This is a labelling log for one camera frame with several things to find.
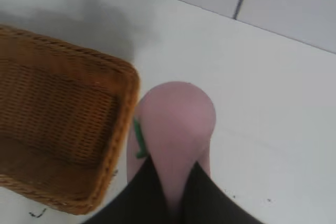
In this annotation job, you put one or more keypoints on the pink toy peach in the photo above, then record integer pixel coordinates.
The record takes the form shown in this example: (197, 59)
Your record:
(176, 119)

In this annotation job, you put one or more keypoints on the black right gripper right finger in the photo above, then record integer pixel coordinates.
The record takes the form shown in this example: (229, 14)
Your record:
(210, 197)

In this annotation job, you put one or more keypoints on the brown wicker basket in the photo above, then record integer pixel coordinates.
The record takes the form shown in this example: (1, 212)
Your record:
(52, 119)

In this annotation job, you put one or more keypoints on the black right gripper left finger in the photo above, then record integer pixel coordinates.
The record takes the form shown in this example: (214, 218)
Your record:
(136, 197)

